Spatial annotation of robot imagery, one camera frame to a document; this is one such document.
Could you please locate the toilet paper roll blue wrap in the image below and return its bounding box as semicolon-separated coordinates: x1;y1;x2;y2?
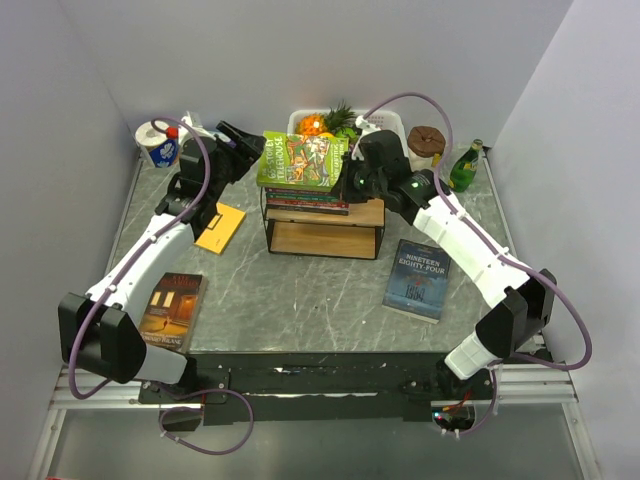
135;121;179;168

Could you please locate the black wire wooden shelf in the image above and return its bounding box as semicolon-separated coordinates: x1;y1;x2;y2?
260;189;385;260

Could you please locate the white plastic fruit basket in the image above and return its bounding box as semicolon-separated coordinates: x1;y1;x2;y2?
286;108;408;157

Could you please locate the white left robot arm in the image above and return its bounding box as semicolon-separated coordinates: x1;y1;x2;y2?
58;121;266;402

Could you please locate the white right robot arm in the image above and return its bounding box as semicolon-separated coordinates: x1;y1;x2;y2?
333;127;556;399

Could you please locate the green back-cover Treehouse book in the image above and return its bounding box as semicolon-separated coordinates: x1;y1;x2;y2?
266;193;345;204

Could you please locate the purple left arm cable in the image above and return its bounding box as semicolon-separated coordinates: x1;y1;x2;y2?
67;117;211;400

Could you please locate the green toy apple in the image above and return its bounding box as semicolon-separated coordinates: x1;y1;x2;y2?
334;127;359;142

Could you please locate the orange toy pineapple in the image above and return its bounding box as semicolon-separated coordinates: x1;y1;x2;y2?
294;101;356;136

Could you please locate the red 13-Storey Treehouse book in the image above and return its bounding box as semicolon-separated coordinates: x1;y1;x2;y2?
267;199;349;211

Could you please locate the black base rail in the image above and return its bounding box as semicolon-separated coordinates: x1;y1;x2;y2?
139;352;495;426

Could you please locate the purple back-cover Treehouse book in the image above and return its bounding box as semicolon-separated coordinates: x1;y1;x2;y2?
264;187;338;198

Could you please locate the brown book under green one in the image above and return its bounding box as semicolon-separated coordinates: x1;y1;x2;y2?
139;272;208;353

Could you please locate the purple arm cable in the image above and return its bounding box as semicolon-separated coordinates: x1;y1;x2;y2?
67;117;211;400
362;92;594;436

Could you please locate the green glass bottle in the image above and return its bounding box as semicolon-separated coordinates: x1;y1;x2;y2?
449;139;484;193

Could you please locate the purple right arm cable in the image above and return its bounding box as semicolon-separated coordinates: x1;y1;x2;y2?
362;92;594;436

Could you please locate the Little Women floral book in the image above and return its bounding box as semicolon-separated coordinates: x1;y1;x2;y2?
266;204;349;216

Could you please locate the yellow thin book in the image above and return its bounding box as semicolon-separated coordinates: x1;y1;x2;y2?
195;202;246;255

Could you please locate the white jar brown lid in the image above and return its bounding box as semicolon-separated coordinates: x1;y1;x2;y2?
407;126;446;171

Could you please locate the green 65-Storey Treehouse book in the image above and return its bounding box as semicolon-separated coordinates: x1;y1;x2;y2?
256;131;349;192

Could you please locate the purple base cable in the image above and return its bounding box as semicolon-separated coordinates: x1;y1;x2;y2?
158;387;256;457

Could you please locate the blue 1984 book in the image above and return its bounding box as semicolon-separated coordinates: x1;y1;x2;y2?
382;239;451;324

